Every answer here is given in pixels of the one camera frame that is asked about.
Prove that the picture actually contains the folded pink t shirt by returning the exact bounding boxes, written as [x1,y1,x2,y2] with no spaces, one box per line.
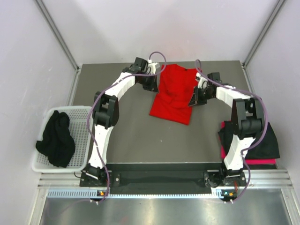
[221,145,276,165]

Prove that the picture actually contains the folded black t shirt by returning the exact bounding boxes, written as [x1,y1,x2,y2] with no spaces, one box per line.
[218,121,280,162]

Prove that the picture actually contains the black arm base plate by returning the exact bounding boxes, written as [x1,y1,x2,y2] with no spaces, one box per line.
[80,163,246,194]

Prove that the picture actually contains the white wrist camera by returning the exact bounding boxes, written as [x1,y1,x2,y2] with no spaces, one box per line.
[146,60,160,75]
[195,72,208,89]

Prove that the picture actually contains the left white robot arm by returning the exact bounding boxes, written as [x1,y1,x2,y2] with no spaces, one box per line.
[88,57,160,169]

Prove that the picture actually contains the white plastic basket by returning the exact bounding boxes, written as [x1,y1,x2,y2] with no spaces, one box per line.
[31,105,91,173]

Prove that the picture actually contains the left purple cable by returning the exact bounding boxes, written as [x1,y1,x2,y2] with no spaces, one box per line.
[86,51,167,204]

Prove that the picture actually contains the purple cable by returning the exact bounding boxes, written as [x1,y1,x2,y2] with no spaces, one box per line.
[86,51,167,204]
[195,59,269,204]

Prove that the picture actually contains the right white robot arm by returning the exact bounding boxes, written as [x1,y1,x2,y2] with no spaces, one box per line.
[188,72,267,186]

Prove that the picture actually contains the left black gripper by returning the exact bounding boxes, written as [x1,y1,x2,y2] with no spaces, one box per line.
[137,72,158,93]

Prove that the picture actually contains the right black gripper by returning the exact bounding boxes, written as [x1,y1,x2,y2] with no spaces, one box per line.
[188,86,214,107]

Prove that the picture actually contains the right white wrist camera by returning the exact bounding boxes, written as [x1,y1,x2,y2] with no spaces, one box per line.
[195,72,208,89]

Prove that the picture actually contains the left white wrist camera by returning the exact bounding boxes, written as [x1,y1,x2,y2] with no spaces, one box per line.
[146,60,160,75]

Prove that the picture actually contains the black t shirt in basket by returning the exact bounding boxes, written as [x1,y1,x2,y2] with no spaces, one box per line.
[36,110,75,168]

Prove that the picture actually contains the red t shirt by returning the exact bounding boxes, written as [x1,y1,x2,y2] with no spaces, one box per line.
[150,64,198,125]

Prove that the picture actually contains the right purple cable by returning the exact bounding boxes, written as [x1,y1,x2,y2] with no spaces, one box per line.
[195,59,269,204]

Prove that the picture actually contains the white slotted cable duct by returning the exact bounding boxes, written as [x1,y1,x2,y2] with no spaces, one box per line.
[47,189,224,199]

